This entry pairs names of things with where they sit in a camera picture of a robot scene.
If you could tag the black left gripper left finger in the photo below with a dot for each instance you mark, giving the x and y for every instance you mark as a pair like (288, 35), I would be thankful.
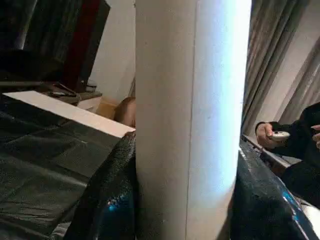
(112, 195)

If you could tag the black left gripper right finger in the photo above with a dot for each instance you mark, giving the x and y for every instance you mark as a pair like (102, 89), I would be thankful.
(260, 205)

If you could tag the white handheld controller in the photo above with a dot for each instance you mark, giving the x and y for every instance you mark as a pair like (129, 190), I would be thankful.
(281, 135)

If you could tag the white plastic table leg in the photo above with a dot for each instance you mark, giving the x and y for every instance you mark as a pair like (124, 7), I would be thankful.
(190, 112)

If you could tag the black sleeved forearm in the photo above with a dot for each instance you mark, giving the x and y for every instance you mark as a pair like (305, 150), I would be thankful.
(300, 150)

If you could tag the pale bystander hand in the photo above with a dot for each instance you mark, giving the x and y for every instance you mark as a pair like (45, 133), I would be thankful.
(263, 133)
(318, 136)

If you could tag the black work mat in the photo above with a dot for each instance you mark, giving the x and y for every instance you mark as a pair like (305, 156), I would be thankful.
(45, 162)

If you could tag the brown round object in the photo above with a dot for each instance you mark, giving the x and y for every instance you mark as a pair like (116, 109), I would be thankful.
(126, 111)

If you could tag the white flat board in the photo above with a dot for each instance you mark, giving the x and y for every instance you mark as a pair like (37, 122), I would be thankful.
(82, 115)

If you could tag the grey pleated curtain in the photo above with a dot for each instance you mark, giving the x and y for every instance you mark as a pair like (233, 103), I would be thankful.
(275, 50)

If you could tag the large black screen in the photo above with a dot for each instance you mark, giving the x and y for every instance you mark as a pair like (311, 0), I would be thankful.
(50, 37)

